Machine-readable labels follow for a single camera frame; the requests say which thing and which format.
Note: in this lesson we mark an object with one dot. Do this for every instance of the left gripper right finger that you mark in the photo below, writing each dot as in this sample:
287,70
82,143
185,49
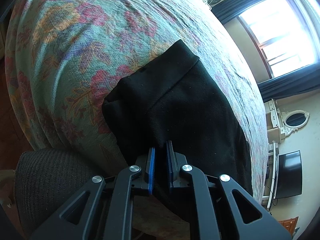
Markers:
175,162

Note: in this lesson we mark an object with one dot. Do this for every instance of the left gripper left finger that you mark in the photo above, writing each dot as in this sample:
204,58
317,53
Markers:
148,171

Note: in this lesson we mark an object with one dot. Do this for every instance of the black pants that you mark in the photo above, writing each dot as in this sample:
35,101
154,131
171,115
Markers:
173,98

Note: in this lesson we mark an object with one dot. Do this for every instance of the white tv stand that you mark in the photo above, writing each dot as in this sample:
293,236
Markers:
271,176

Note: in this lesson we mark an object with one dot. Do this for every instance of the dark knit sleeve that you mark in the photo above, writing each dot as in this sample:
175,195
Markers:
57,194

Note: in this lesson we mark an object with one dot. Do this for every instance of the cream dressing table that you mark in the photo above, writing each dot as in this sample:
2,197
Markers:
275,127

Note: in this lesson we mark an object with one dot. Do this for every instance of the black flat television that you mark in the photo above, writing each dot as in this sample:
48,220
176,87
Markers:
290,175

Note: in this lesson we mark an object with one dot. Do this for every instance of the white oval vanity mirror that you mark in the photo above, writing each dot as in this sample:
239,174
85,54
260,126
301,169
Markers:
294,120

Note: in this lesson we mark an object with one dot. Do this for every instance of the dark blue right curtain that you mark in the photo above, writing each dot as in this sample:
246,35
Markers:
300,81

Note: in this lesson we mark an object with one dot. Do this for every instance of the floral bedspread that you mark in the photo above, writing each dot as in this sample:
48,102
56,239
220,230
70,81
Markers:
62,57

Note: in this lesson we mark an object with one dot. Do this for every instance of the window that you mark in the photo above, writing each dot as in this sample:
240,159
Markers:
282,35

